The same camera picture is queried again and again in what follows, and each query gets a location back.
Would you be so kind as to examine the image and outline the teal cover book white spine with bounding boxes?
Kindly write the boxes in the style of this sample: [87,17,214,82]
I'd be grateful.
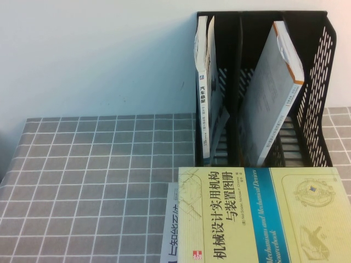
[193,15,230,165]

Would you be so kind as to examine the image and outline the black perforated book stand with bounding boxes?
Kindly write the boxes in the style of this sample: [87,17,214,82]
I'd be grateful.
[195,10,337,168]

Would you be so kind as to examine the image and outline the yellow mechanical devices sourcebook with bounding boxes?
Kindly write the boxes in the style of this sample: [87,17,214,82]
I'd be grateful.
[177,166,351,263]

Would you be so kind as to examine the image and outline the white book blue lettering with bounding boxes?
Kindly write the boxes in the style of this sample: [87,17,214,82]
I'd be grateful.
[158,182,179,263]

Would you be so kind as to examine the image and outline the white orange ROS2 book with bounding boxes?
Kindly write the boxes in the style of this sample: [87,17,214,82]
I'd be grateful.
[237,21,306,168]

